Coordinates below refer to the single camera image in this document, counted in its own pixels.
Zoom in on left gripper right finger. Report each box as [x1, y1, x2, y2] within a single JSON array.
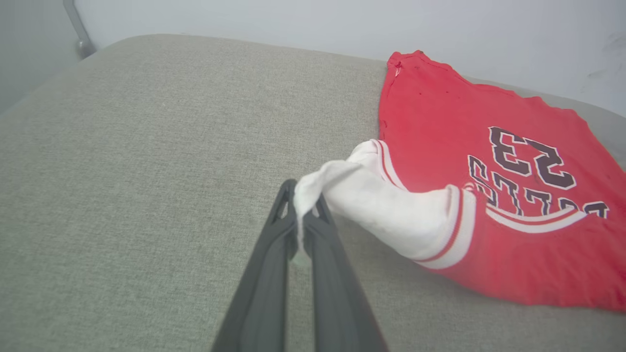
[[302, 194, 390, 352]]

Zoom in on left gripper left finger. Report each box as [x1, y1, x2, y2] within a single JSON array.
[[211, 179, 299, 352]]

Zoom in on red basketball jersey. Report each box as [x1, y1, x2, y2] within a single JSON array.
[[293, 50, 626, 312]]

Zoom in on grey metal pipe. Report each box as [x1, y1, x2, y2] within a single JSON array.
[[62, 0, 96, 60]]

